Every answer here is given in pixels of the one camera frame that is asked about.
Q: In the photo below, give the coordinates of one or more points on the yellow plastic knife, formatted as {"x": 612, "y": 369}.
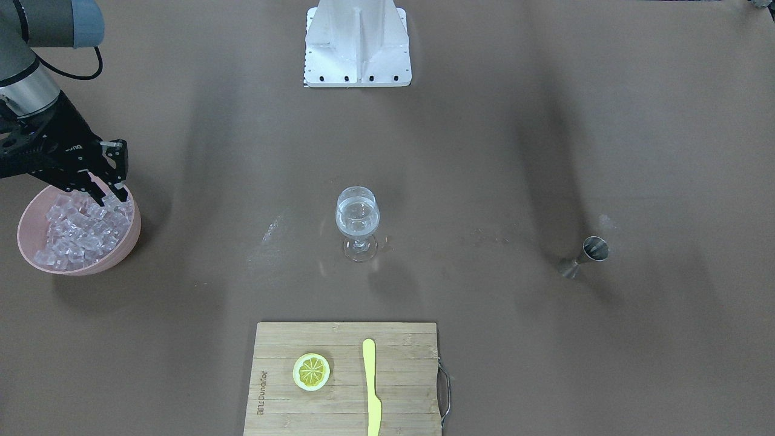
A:
{"x": 373, "y": 403}

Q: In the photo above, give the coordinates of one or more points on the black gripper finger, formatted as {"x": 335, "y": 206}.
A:
{"x": 82, "y": 182}
{"x": 116, "y": 154}

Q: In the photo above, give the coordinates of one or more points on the yellow lemon slice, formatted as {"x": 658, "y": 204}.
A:
{"x": 311, "y": 372}

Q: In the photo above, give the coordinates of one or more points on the pink bowl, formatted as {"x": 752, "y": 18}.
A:
{"x": 79, "y": 242}

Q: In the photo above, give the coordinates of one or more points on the white column base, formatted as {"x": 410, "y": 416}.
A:
{"x": 357, "y": 44}

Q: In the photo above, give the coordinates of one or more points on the clear wine glass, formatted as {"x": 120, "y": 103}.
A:
{"x": 358, "y": 217}

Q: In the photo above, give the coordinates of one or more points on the steel cocktail jigger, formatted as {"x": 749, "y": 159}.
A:
{"x": 594, "y": 249}

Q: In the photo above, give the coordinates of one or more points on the clear ice cube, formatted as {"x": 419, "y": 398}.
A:
{"x": 113, "y": 201}

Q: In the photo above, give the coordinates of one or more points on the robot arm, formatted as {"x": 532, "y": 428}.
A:
{"x": 26, "y": 78}

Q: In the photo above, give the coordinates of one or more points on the clear ice cubes pile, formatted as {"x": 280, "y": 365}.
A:
{"x": 83, "y": 233}

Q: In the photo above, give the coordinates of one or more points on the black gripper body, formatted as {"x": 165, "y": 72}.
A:
{"x": 65, "y": 142}

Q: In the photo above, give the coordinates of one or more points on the bamboo cutting board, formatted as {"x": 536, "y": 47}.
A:
{"x": 407, "y": 370}

